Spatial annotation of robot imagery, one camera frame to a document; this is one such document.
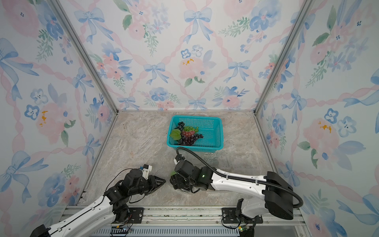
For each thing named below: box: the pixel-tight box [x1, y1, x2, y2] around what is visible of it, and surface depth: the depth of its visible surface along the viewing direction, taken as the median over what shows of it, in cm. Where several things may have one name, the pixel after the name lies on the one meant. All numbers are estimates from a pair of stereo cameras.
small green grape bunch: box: [183, 125, 199, 133], surface depth 108 cm
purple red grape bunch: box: [177, 130, 204, 147], surface depth 100 cm
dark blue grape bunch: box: [177, 121, 186, 132], surface depth 105 cm
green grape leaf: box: [168, 128, 182, 141], surface depth 96 cm
